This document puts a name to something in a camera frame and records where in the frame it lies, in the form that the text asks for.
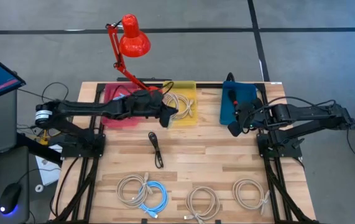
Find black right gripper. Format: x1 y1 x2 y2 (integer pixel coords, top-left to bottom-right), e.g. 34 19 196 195
228 89 264 132

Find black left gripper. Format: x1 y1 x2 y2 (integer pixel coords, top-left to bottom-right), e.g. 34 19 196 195
126 89 179 121

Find beige HDMI cable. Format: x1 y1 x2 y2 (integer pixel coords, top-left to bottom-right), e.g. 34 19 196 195
231 177 272 216
164 92 195 121
115 171 154 209
183 185 221 224

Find black HDMI cable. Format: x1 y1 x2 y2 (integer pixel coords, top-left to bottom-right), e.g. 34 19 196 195
147 131 165 170

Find light blue HDMI cable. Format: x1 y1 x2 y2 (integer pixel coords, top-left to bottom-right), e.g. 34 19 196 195
137 180 170 220

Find teal blue plastic bin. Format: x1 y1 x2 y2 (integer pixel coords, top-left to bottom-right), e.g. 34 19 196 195
219 80 258 126

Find yellow plastic bin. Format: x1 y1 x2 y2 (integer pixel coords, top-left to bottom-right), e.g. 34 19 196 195
161 80 199 128

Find pink plastic bin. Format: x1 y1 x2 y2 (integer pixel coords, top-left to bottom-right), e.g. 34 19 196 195
100 82 149 129

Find red desk lamp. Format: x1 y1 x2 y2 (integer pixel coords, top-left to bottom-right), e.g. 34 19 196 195
105 13 163 93

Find yellow clamp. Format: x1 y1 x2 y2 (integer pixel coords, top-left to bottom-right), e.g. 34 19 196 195
38 129 50 147

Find white paper sheet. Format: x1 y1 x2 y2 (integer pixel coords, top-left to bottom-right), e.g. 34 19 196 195
35 151 63 187

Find grey side desk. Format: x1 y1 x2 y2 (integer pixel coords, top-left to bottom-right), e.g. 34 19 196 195
0 146 30 224

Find black computer mouse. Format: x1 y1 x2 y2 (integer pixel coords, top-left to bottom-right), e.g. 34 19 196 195
0 182 23 216

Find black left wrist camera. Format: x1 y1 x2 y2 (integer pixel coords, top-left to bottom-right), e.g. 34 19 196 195
159 116 174 129

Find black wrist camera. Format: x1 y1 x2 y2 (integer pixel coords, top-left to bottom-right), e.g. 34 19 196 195
226 119 244 138
159 116 174 129

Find black aluminium table frame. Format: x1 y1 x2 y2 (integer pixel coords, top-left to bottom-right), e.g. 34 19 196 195
47 77 320 224

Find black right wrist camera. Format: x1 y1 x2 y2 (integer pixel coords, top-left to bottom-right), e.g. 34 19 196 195
226 119 244 138

